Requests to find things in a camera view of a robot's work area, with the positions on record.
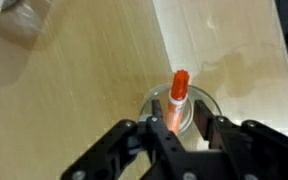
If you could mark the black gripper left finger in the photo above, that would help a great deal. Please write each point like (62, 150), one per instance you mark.
(110, 155)

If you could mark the orange marker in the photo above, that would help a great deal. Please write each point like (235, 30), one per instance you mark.
(176, 100)

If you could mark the clear glass cup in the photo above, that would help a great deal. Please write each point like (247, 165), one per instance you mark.
(195, 96)

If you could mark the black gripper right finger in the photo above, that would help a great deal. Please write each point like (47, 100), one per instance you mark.
(248, 151)

